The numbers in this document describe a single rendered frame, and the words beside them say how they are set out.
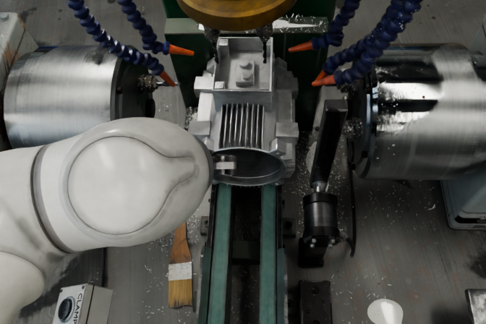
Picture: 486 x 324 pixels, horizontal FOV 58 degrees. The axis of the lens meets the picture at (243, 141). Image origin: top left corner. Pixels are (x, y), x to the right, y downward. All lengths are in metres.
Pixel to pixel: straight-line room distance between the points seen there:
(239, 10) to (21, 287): 0.39
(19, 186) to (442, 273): 0.84
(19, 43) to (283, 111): 0.52
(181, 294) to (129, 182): 0.67
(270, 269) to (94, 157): 0.57
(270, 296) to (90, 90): 0.48
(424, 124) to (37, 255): 0.58
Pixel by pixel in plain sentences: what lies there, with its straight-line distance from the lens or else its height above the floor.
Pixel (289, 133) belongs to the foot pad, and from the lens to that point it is 0.77.
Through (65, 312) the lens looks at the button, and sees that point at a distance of 0.73.
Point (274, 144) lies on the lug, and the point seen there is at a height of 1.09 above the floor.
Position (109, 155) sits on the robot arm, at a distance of 0.32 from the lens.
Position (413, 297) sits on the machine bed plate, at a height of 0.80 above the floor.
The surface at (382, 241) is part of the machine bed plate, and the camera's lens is 1.01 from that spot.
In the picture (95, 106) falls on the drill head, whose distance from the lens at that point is 0.77.
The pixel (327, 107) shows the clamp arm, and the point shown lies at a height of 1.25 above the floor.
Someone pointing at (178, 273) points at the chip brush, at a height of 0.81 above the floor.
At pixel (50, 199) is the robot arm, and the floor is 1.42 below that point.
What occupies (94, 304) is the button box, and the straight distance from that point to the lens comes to 0.72.
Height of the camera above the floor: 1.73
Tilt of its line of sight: 60 degrees down
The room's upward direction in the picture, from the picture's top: 6 degrees counter-clockwise
